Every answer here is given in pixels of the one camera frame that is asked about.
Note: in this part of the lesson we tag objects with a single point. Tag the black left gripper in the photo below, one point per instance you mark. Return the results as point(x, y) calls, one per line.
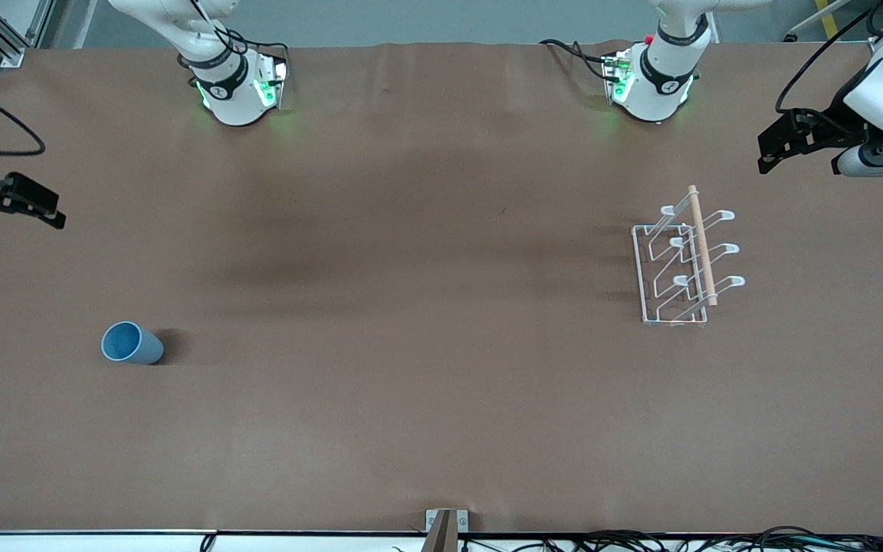
point(832, 131)

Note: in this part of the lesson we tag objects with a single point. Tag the brown table cover sheet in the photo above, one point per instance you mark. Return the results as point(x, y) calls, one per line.
point(411, 383)

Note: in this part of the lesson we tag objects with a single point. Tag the blue plastic cup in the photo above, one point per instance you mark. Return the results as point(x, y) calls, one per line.
point(131, 343)

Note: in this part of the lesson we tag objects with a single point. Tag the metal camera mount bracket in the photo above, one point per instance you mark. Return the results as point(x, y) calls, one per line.
point(445, 529)

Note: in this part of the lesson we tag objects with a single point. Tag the white tube leg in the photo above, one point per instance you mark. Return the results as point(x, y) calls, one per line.
point(809, 24)

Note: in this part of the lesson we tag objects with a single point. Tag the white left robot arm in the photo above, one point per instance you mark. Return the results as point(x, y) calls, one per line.
point(660, 92)

